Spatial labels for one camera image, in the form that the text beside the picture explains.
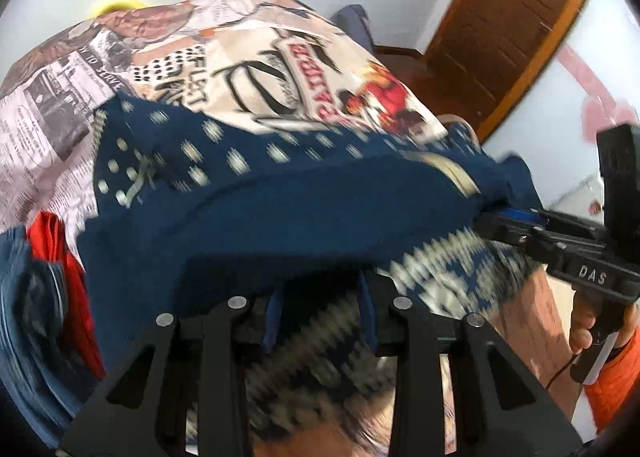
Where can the blue denim jeans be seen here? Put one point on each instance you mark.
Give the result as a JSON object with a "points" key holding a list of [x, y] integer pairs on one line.
{"points": [[30, 319]]}

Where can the yellow round object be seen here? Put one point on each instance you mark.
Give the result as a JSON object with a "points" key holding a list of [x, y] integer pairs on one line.
{"points": [[117, 3]]}

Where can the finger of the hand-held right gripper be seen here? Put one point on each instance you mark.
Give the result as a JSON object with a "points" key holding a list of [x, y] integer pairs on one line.
{"points": [[510, 229]]}

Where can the brown wooden door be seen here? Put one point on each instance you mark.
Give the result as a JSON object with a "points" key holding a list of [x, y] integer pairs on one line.
{"points": [[505, 22]]}

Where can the navy patterned knit sweater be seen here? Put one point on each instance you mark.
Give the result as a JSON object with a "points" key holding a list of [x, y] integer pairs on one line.
{"points": [[250, 217]]}

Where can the person's right hand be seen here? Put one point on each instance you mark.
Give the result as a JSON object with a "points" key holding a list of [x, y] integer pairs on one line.
{"points": [[582, 329]]}

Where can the white cabinet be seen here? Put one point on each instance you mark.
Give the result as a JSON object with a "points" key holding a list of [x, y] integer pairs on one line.
{"points": [[575, 197]]}

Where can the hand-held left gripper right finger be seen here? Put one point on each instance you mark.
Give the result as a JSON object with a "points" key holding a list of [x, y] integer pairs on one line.
{"points": [[366, 318]]}

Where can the pink wall decoration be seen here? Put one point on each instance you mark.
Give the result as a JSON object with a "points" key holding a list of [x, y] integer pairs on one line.
{"points": [[595, 102]]}

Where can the printed blanket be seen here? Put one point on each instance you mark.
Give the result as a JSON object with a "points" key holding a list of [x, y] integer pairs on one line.
{"points": [[240, 62]]}

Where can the person's right forearm orange sleeve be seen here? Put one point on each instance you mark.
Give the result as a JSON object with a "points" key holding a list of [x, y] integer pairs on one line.
{"points": [[620, 382]]}

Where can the purple-grey cloth bundle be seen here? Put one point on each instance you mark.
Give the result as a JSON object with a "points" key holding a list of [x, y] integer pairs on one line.
{"points": [[352, 24]]}

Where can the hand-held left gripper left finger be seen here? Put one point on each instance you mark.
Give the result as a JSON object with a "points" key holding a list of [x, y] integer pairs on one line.
{"points": [[272, 319]]}

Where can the red cloth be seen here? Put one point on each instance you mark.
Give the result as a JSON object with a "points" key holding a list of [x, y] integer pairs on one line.
{"points": [[55, 249]]}

